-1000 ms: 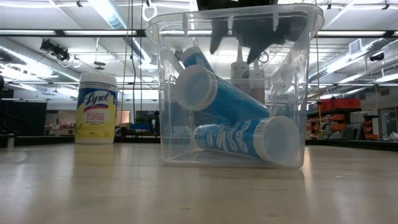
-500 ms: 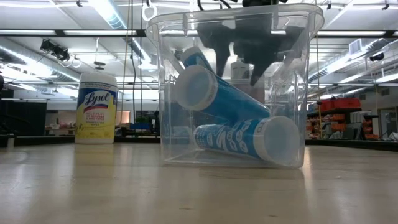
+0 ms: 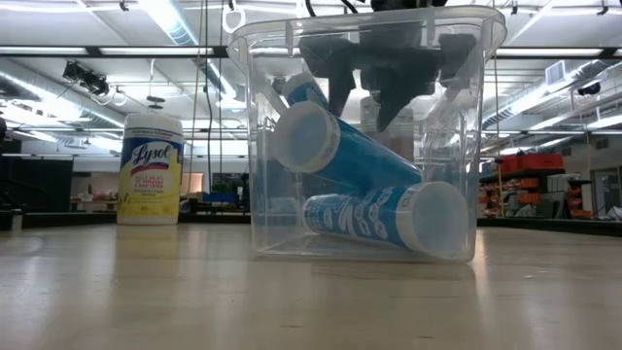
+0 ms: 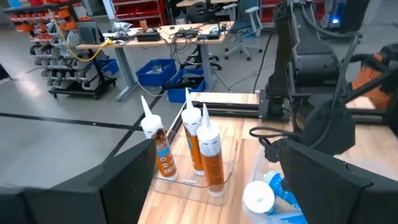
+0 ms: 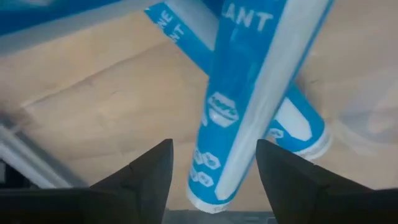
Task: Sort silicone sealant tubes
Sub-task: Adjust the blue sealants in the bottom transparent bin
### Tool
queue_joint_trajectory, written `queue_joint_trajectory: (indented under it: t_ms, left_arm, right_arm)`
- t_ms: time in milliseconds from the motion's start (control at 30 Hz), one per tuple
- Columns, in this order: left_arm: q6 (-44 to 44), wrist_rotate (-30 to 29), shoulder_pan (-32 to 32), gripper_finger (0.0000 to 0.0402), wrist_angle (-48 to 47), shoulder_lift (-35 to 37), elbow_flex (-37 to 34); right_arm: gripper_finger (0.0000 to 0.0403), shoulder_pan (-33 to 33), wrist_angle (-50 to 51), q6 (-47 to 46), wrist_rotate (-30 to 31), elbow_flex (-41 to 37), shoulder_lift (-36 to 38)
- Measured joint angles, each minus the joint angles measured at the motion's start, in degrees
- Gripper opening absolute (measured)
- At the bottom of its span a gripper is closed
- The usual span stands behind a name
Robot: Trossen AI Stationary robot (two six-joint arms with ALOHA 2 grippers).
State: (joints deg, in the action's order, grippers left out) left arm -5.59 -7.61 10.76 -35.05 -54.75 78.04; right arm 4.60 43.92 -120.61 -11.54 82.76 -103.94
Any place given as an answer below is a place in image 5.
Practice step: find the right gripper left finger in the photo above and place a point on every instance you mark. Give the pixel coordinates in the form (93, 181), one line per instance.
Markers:
(124, 199)

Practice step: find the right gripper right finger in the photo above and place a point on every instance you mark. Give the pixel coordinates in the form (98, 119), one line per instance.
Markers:
(311, 199)

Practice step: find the blue silicone sealant tube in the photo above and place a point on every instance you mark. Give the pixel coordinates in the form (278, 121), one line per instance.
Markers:
(46, 15)
(230, 77)
(186, 40)

